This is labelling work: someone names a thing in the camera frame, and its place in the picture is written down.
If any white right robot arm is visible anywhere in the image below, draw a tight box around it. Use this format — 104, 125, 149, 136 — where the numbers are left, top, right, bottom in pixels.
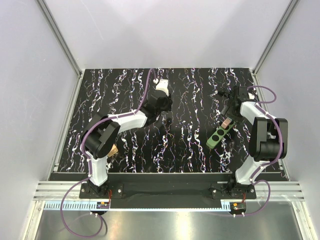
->
218, 86, 289, 199

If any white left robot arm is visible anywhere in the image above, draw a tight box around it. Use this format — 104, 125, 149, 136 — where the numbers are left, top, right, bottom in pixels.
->
81, 89, 173, 198

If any aluminium frame rail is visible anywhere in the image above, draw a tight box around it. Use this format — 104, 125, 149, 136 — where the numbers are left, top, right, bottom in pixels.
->
21, 0, 83, 240

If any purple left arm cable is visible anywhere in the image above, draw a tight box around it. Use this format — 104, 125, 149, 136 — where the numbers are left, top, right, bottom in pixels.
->
59, 68, 160, 238

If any pink plug on strip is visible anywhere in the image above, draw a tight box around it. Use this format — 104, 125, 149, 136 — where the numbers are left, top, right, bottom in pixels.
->
221, 118, 232, 129

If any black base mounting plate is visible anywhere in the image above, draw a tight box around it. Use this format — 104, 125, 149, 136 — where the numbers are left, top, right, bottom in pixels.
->
49, 172, 257, 200

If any metal front tray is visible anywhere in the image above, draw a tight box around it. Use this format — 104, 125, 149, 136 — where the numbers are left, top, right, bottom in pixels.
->
35, 201, 318, 240

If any black coiled cable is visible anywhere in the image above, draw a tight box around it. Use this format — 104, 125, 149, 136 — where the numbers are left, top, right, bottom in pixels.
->
217, 86, 237, 100

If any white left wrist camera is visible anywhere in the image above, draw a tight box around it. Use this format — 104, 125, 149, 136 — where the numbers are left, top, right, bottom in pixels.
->
153, 78, 169, 96

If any green power strip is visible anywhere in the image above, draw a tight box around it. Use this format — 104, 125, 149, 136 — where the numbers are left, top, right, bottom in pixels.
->
206, 120, 235, 149

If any beige cube socket adapter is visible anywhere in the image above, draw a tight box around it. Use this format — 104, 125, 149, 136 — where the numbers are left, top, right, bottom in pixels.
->
107, 144, 118, 158

